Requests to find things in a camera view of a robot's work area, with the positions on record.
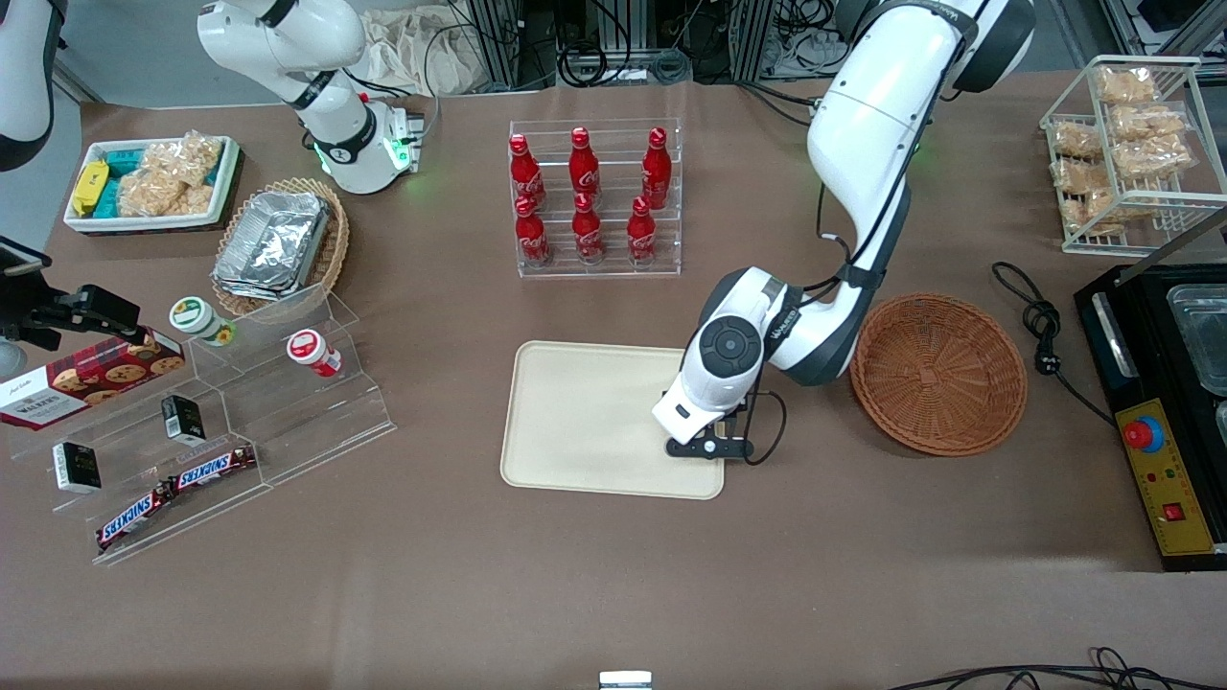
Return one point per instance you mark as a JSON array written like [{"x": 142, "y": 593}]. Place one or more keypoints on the white rectangular snack bin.
[{"x": 144, "y": 222}]

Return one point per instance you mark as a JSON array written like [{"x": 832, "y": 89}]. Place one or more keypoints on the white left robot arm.
[{"x": 872, "y": 115}]

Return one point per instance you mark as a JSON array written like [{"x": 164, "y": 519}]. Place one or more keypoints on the stacked aluminium foil containers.
[{"x": 273, "y": 244}]

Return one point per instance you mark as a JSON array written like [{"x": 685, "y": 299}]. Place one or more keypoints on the teal snack packet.
[
  {"x": 123, "y": 160},
  {"x": 108, "y": 196}
]

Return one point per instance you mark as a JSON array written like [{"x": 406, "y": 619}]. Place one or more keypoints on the red tartan cookie box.
[{"x": 91, "y": 380}]

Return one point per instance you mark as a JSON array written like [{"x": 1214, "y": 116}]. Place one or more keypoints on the clear acrylic step shelf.
[{"x": 288, "y": 422}]

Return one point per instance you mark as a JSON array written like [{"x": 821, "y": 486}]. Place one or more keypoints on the red lid white cup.
[{"x": 311, "y": 350}]

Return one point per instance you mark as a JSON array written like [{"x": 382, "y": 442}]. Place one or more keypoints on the small black box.
[
  {"x": 182, "y": 419},
  {"x": 77, "y": 467}
]

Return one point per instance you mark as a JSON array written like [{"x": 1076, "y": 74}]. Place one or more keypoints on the bagged pastry snack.
[
  {"x": 1088, "y": 206},
  {"x": 1155, "y": 123},
  {"x": 1155, "y": 161},
  {"x": 1126, "y": 86},
  {"x": 1076, "y": 144}
]

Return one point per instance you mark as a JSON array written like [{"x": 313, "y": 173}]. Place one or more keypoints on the black control box yellow panel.
[{"x": 1174, "y": 537}]

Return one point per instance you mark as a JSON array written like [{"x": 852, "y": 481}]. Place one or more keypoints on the green lid white cup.
[{"x": 196, "y": 318}]

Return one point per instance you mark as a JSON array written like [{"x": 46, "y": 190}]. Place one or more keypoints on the aluminium frame profile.
[{"x": 508, "y": 43}]

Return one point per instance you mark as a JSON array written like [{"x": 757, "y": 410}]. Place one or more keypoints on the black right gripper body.
[{"x": 59, "y": 311}]

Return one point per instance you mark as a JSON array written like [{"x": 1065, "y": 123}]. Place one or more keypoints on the beige rectangular plastic tray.
[{"x": 585, "y": 422}]

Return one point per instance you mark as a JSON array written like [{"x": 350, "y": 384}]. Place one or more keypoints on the beige crumpled cloth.
[{"x": 412, "y": 53}]

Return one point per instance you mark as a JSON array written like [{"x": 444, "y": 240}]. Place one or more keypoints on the red cola bottle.
[
  {"x": 587, "y": 233},
  {"x": 583, "y": 165},
  {"x": 657, "y": 168},
  {"x": 530, "y": 235},
  {"x": 640, "y": 235},
  {"x": 525, "y": 172}
]

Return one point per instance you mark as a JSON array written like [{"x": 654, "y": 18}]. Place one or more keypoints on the grey diagonal metal bar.
[{"x": 1174, "y": 247}]

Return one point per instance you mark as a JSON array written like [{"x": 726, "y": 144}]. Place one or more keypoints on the clear acrylic bottle rack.
[{"x": 613, "y": 264}]

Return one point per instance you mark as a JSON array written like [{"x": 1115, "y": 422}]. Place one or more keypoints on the brown round wicker basket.
[{"x": 939, "y": 374}]

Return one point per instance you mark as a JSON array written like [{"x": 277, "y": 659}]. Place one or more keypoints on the clear glass container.
[{"x": 1203, "y": 335}]

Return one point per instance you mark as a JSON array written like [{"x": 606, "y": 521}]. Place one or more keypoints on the clear bag rice crackers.
[
  {"x": 158, "y": 195},
  {"x": 187, "y": 158}
]

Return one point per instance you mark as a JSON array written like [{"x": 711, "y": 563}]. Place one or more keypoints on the light oval wicker basket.
[{"x": 331, "y": 254}]

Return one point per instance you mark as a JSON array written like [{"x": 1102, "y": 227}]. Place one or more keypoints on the snickers chocolate bar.
[
  {"x": 213, "y": 467},
  {"x": 132, "y": 517}
]

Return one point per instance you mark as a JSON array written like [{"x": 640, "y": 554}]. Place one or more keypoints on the red emergency stop button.
[{"x": 1141, "y": 434}]

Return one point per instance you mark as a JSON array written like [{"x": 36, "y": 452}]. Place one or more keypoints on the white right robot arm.
[{"x": 278, "y": 38}]

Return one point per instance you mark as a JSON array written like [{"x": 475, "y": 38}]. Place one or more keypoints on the yellow snack packet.
[{"x": 89, "y": 187}]

